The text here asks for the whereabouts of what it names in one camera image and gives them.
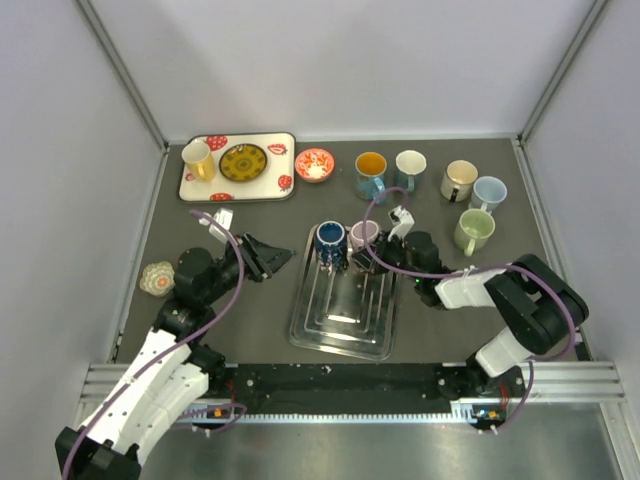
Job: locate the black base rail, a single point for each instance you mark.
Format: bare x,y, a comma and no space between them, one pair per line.
346,388

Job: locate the purple mug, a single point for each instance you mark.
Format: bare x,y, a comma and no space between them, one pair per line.
363,232

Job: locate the light green mug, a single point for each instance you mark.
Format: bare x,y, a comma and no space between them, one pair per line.
473,230

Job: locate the cream beige mug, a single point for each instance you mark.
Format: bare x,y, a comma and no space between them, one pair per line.
458,180

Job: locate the silver metal tray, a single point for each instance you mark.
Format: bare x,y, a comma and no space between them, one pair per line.
348,312

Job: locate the small floral dish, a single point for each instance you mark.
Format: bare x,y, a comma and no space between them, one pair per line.
157,279

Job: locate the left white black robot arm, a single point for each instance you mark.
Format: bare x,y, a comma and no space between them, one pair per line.
172,369

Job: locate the grey slotted cable duct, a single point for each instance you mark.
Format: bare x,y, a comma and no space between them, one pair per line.
455,413

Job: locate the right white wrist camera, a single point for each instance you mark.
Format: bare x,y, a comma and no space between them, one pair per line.
402,223

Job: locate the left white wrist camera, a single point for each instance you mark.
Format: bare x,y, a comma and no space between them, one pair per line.
218,223

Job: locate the dark blue mug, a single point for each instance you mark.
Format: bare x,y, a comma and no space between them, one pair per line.
330,245

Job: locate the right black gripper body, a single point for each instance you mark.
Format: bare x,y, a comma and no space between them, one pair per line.
392,251

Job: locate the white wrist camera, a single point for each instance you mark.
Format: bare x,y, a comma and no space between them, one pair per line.
402,223
218,223

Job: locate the yellow green patterned saucer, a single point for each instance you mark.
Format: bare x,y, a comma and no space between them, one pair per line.
243,163

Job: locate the white strawberry rectangular plate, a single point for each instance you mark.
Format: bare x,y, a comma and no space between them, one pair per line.
275,183

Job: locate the yellow white mug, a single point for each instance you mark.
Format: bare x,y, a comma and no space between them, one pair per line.
197,156

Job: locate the light blue mug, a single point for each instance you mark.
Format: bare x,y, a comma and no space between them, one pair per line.
487,194

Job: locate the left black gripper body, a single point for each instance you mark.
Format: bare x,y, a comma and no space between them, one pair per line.
254,266

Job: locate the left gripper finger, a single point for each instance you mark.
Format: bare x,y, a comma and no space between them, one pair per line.
272,263
258,248

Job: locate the blue mug orange inside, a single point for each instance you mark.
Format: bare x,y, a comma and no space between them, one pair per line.
370,169

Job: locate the red patterned small bowl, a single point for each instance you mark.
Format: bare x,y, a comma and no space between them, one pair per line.
314,165

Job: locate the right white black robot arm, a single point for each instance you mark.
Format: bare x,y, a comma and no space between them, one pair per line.
538,307

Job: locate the teal mug white inside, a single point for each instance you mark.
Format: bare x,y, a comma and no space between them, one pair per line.
409,166

